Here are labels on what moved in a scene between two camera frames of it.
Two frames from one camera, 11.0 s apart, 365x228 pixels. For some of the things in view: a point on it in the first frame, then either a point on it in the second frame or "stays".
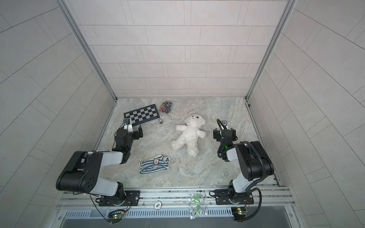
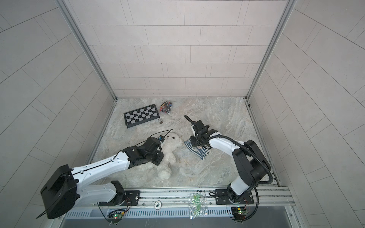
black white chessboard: [143, 115] stays
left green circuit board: [116, 216] stays
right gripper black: [224, 134] → [198, 128]
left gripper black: [132, 131] → [157, 144]
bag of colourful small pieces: [166, 107] stays
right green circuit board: [239, 213] stays
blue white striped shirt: [159, 163] → [201, 151]
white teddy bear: [189, 133] → [168, 155]
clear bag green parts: [197, 205] stays
